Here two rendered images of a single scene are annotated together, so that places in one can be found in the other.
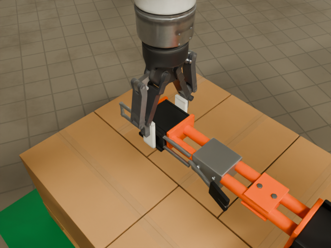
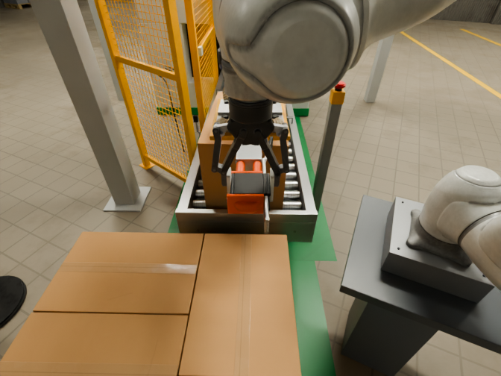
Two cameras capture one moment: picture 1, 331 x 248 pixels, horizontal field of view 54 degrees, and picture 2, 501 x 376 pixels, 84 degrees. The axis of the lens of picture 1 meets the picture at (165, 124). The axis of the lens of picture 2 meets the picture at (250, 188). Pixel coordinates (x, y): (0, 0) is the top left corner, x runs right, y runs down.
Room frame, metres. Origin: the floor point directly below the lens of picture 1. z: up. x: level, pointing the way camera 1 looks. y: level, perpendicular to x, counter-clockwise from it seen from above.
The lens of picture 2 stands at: (0.78, 0.32, 1.58)
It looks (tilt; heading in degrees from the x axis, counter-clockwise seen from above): 40 degrees down; 225
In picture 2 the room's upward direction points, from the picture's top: straight up
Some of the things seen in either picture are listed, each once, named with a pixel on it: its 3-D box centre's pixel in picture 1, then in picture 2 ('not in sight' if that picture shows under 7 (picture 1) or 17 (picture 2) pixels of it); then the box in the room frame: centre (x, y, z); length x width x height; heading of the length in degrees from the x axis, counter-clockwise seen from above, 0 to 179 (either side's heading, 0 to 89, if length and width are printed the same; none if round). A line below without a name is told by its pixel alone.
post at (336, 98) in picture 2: not in sight; (323, 163); (-0.66, -0.42, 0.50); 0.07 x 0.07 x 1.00; 44
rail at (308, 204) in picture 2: not in sight; (289, 122); (-0.97, -0.96, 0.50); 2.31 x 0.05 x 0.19; 44
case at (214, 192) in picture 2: not in sight; (247, 148); (-0.16, -0.64, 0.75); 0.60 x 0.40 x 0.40; 42
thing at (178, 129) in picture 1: (167, 122); (245, 192); (0.47, 0.00, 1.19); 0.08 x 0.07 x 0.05; 45
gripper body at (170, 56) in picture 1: (165, 59); (250, 119); (0.45, 0.00, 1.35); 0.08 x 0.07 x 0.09; 134
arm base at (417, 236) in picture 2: not in sight; (441, 227); (-0.12, 0.33, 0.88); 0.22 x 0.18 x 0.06; 17
